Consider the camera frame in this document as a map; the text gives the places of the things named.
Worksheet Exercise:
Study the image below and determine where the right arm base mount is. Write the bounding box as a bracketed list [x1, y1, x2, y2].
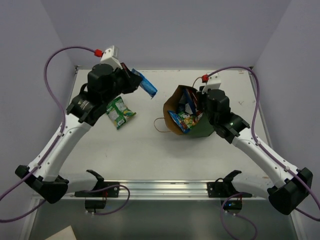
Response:
[206, 178, 253, 213]

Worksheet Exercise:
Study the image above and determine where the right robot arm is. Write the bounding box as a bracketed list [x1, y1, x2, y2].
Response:
[197, 86, 313, 215]

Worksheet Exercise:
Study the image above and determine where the aluminium mounting rail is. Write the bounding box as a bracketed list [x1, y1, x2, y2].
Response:
[33, 174, 290, 204]

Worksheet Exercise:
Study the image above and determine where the green yellow candy packet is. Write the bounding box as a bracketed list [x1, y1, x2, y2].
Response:
[178, 111, 203, 132]

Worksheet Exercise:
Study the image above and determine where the blue M&M's packet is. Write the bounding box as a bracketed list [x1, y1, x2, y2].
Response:
[168, 110, 190, 134]

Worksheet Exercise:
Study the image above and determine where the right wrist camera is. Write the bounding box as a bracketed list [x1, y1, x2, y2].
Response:
[199, 73, 222, 94]

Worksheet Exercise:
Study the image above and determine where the red snack packet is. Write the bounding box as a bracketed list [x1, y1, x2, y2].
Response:
[187, 88, 203, 116]

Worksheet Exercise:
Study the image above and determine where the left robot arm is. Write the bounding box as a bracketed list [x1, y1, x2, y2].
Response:
[15, 63, 143, 204]

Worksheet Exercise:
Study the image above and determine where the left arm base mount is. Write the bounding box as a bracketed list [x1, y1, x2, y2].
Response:
[74, 182, 120, 213]

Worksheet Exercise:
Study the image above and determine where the green snack packet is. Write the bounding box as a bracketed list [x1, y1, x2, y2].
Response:
[106, 96, 137, 130]

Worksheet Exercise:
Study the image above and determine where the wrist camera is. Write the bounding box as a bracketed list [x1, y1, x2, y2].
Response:
[199, 73, 222, 94]
[100, 45, 122, 70]

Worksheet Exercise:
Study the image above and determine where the beige board corner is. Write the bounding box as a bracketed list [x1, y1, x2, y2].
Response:
[36, 225, 77, 240]

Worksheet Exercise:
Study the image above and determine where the dark blue snack packet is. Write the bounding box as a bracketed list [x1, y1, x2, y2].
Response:
[176, 87, 194, 115]

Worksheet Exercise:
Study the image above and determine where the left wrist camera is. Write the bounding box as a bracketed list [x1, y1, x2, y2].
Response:
[100, 45, 122, 70]

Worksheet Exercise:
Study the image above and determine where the green paper bag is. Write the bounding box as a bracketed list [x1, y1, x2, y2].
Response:
[162, 85, 214, 138]

